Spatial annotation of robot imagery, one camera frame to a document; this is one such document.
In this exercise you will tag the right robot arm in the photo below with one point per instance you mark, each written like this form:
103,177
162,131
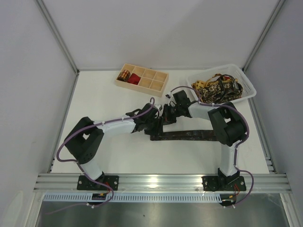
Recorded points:
229,126

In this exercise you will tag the left aluminium frame post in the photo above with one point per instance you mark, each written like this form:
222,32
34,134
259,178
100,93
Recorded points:
56,34

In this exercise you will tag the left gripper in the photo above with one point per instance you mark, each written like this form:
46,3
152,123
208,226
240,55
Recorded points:
154,125

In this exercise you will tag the yellow patterned tie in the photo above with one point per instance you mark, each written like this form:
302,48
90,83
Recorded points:
210,90

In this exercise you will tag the wooden compartment box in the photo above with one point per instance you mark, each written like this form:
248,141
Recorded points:
153,82

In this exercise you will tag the rolled red tie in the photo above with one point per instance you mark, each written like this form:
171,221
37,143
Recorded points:
134,79

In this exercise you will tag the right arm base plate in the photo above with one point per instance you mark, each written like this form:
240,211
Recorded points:
212,183

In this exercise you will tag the white plastic basket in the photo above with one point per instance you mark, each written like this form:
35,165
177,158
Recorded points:
229,69

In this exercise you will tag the brown blue-flowered tie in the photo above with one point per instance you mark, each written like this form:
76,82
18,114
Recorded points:
191,135

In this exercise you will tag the rolled brown patterned tie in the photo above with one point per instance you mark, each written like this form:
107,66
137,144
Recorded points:
124,75

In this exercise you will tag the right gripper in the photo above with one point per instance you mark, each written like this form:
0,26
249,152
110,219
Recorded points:
182,110

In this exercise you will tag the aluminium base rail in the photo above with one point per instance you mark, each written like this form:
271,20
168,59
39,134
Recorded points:
152,183

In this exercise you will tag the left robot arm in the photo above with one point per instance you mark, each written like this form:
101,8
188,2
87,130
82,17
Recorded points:
84,140

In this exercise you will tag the aluminium frame post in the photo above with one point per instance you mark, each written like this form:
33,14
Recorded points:
271,20
56,34

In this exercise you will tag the right aluminium frame post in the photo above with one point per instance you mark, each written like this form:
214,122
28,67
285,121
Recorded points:
271,20

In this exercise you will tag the white slotted cable duct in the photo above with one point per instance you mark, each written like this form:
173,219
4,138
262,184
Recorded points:
133,197

